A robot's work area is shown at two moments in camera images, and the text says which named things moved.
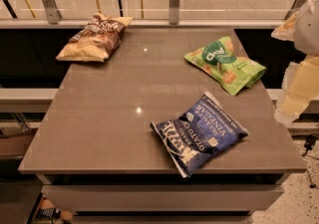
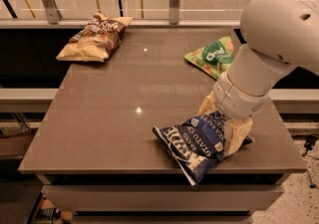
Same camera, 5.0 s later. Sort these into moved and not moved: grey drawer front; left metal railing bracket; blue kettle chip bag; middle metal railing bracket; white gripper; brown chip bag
Moved: white gripper; blue kettle chip bag
Not moved: middle metal railing bracket; brown chip bag; left metal railing bracket; grey drawer front
